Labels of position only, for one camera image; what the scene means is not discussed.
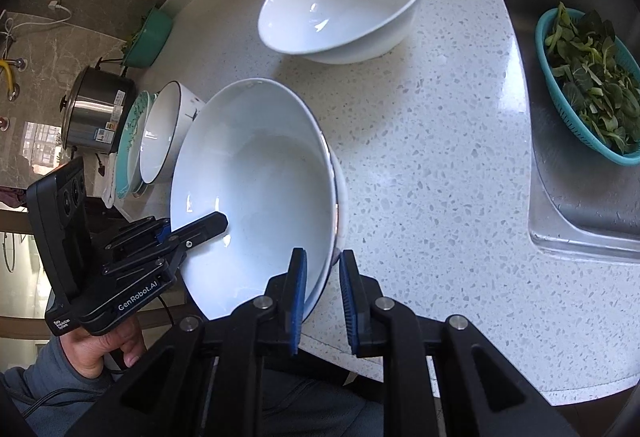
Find leafy greens in basket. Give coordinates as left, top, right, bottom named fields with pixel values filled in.
left=544, top=2, right=640, bottom=155

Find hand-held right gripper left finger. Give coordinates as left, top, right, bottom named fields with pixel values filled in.
left=65, top=247, right=308, bottom=437

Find leafy greens in bowl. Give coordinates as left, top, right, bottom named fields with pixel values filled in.
left=121, top=14, right=151, bottom=58

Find teal plastic basket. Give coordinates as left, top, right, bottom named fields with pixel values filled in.
left=535, top=8, right=640, bottom=166

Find white cable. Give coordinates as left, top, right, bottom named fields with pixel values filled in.
left=0, top=2, right=73, bottom=40

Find white bowl blue rim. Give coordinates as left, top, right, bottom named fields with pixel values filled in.
left=300, top=132, right=347, bottom=318

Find teal floral rim plate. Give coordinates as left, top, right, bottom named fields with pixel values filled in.
left=116, top=89, right=156, bottom=198

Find white cloth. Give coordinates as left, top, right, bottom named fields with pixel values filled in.
left=101, top=152, right=121, bottom=210

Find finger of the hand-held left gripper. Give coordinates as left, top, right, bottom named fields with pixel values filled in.
left=102, top=217, right=171, bottom=268
left=160, top=211, right=229, bottom=278

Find steel cooking pot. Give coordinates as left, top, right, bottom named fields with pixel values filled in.
left=60, top=64, right=137, bottom=155

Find person's left forearm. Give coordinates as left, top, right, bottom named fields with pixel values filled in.
left=0, top=337, right=126, bottom=425

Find steel sink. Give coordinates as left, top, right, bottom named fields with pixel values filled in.
left=475, top=0, right=640, bottom=263

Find dark red cloth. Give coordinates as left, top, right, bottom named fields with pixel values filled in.
left=0, top=184, right=26, bottom=210

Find yellow tube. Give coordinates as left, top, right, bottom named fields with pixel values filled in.
left=0, top=57, right=26, bottom=102

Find teal bowl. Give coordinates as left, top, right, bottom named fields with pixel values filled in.
left=121, top=6, right=173, bottom=68

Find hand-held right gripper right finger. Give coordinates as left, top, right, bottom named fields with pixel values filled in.
left=338, top=249, right=581, bottom=437

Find black cable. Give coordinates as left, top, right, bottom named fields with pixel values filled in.
left=20, top=384, right=108, bottom=418

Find white bowl black rim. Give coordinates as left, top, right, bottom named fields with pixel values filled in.
left=138, top=81, right=206, bottom=182

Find person's left hand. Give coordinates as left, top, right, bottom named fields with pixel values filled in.
left=59, top=314, right=147, bottom=380

